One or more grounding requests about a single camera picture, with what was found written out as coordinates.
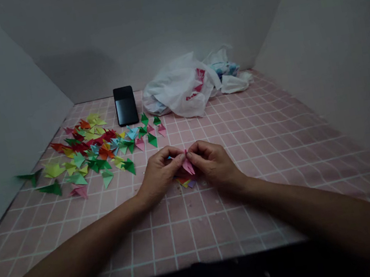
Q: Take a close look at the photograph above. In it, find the person's left hand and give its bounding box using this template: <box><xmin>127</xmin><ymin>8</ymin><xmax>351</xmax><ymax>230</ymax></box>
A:
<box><xmin>130</xmin><ymin>144</ymin><xmax>194</xmax><ymax>212</ymax></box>

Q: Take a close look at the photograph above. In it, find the person's right hand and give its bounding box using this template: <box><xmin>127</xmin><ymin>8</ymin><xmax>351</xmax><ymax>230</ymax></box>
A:
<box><xmin>184</xmin><ymin>133</ymin><xmax>253</xmax><ymax>199</ymax></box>

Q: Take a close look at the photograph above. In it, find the pink paper piece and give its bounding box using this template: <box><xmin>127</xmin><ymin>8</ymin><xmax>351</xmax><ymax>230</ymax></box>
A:
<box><xmin>179</xmin><ymin>148</ymin><xmax>197</xmax><ymax>177</ymax></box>

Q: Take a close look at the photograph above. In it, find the stack of coloured paper squares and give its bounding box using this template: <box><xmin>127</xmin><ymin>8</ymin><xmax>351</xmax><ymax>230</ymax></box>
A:
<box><xmin>175</xmin><ymin>174</ymin><xmax>199</xmax><ymax>191</ymax></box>

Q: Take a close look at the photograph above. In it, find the pink grid tablecloth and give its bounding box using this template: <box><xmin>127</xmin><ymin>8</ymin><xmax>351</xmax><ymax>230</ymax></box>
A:
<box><xmin>0</xmin><ymin>49</ymin><xmax>370</xmax><ymax>277</ymax></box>

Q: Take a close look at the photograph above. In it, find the pile of folded paper triangles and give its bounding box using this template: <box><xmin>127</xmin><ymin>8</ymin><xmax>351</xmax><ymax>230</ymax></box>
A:
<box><xmin>6</xmin><ymin>101</ymin><xmax>176</xmax><ymax>210</ymax></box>

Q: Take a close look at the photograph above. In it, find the black smartphone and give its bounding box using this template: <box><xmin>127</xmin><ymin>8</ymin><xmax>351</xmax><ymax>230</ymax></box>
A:
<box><xmin>112</xmin><ymin>84</ymin><xmax>141</xmax><ymax>128</ymax></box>

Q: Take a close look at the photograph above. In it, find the crumpled white plastic wrap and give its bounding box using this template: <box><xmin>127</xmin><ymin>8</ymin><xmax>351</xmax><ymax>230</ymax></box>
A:
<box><xmin>218</xmin><ymin>69</ymin><xmax>256</xmax><ymax>96</ymax></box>

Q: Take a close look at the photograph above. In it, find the white plastic bag red print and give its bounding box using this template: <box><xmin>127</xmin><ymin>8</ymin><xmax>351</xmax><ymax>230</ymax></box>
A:
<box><xmin>136</xmin><ymin>47</ymin><xmax>227</xmax><ymax>126</ymax></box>

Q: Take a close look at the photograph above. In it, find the clear bag with blue packets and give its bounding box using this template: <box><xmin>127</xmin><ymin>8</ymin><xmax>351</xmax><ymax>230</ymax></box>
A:
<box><xmin>200</xmin><ymin>42</ymin><xmax>243</xmax><ymax>84</ymax></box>

